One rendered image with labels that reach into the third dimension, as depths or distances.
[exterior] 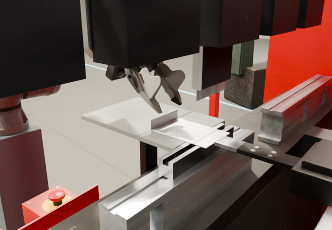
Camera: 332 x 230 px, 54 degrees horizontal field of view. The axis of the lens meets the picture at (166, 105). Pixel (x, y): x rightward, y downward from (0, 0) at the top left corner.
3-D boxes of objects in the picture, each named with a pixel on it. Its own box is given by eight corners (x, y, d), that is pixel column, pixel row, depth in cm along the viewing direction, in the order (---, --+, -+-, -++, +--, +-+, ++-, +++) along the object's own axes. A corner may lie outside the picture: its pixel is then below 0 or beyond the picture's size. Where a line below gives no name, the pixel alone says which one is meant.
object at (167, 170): (220, 136, 70) (221, 122, 69) (232, 140, 68) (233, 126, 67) (158, 173, 55) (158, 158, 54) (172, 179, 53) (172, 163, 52)
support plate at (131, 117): (137, 100, 87) (137, 96, 86) (225, 123, 71) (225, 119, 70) (81, 119, 73) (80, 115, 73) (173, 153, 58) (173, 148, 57)
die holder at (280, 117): (312, 98, 127) (316, 73, 124) (329, 101, 123) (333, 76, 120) (257, 139, 91) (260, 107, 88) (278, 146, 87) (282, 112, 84)
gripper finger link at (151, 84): (163, 102, 58) (147, 58, 61) (145, 116, 62) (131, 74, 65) (176, 102, 60) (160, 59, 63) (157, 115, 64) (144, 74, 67)
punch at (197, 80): (221, 88, 65) (223, 39, 62) (229, 90, 63) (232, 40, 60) (191, 100, 57) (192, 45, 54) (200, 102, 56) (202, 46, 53)
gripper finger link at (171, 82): (195, 94, 65) (165, 58, 64) (176, 108, 69) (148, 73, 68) (201, 88, 67) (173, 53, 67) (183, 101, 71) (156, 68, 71)
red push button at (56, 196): (60, 199, 82) (58, 186, 80) (70, 205, 79) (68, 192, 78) (45, 207, 78) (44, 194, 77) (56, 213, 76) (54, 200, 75)
